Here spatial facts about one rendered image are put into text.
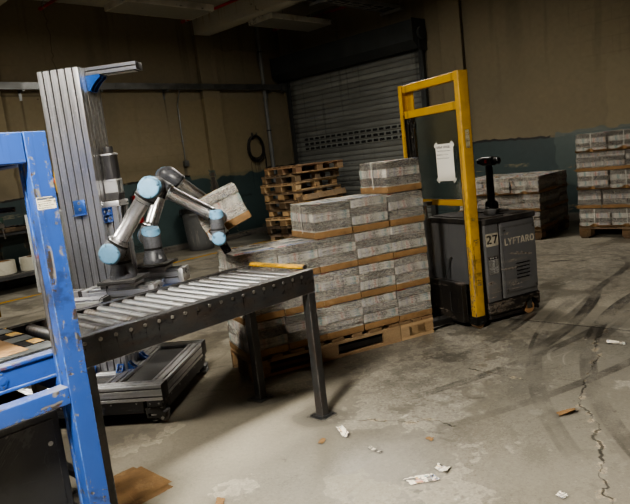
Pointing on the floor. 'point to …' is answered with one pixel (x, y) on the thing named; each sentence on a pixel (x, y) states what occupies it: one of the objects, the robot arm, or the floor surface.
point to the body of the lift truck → (492, 257)
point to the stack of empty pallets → (296, 175)
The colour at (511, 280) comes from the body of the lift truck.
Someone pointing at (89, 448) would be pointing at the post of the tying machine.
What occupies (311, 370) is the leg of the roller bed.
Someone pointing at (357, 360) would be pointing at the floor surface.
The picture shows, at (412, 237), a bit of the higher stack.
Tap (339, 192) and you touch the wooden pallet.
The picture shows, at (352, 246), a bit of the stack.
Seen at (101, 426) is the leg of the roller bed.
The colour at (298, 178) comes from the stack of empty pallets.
